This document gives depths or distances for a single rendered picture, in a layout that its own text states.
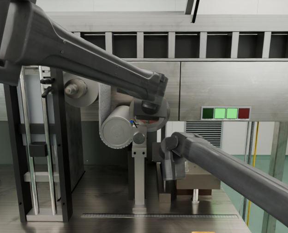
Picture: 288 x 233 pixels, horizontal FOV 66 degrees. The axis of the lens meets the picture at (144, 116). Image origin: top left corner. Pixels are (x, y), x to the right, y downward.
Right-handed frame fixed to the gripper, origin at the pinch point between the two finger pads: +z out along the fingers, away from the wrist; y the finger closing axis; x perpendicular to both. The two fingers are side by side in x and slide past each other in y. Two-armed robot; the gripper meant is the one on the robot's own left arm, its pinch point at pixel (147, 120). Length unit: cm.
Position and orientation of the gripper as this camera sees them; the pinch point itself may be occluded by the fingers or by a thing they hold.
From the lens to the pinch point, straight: 75.4
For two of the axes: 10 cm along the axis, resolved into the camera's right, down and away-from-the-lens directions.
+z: -0.9, 4.9, 8.7
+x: 0.2, -8.7, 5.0
